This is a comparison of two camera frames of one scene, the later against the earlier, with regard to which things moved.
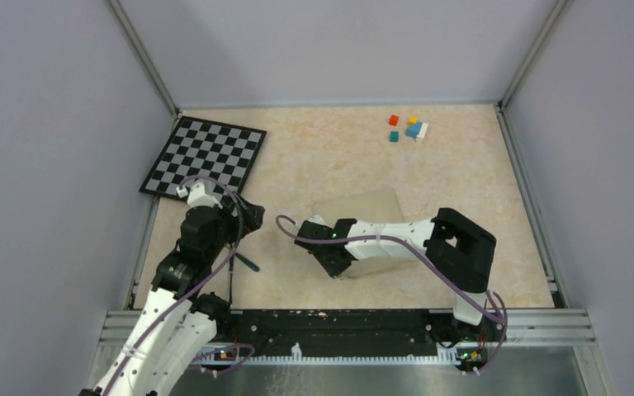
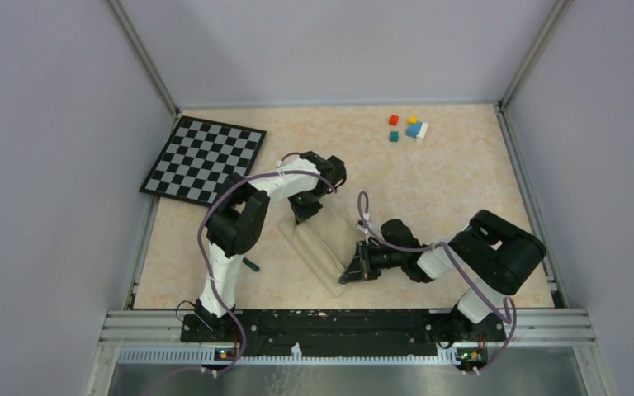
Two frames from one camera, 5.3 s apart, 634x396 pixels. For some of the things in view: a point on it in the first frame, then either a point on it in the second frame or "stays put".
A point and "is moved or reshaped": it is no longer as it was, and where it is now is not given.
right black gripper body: (334, 269) to (380, 258)
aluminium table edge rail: (352, 333) stays put
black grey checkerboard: (201, 147) stays put
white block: (423, 129) stays put
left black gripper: (252, 216) to (302, 214)
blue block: (413, 130) stays put
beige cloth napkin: (380, 205) is moved or reshaped
